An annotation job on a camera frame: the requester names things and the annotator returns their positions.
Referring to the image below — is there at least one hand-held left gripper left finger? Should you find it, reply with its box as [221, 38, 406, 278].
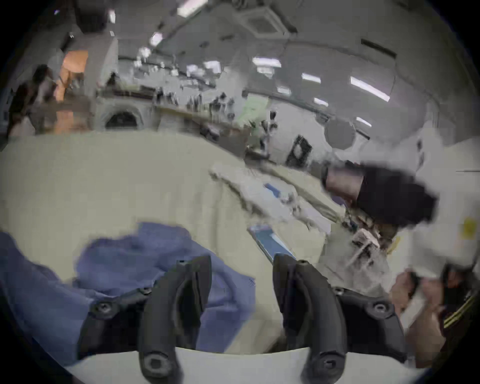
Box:
[78, 255, 213, 384]

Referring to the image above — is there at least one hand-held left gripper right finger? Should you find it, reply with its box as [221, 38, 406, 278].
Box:
[272, 253, 408, 384]

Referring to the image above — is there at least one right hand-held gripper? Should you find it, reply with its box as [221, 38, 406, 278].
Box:
[322, 124, 480, 279]

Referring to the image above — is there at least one blue shirt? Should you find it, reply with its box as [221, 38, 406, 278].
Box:
[0, 221, 256, 367]

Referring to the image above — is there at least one person's right forearm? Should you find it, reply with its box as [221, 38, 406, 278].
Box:
[406, 310, 451, 369]

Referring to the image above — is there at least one person's right hand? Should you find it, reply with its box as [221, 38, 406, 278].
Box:
[391, 268, 466, 315]

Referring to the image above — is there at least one blue flat card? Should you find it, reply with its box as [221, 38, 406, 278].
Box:
[248, 224, 298, 264]

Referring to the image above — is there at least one white crumpled cloth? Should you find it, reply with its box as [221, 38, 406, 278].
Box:
[209, 161, 331, 234]

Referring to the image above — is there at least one bed with beige sheet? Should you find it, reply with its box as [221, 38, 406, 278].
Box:
[0, 130, 394, 356]

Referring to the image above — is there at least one white washing machine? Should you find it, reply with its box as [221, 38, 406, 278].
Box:
[93, 97, 152, 132]

